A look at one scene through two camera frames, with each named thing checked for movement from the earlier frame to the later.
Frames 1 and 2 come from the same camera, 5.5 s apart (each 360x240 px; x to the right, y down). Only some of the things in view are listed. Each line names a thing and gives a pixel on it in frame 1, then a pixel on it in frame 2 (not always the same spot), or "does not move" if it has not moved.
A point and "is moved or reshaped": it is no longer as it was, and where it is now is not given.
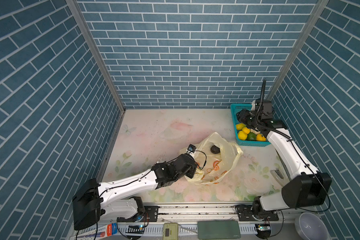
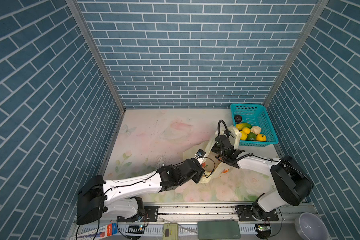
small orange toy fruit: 259,137 does not move
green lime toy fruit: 251,136 does not move
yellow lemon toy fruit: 242,135 does not move
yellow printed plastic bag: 216,156 is moved or reshaped
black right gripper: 242,115 → 213,147
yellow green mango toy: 239,126 does not move
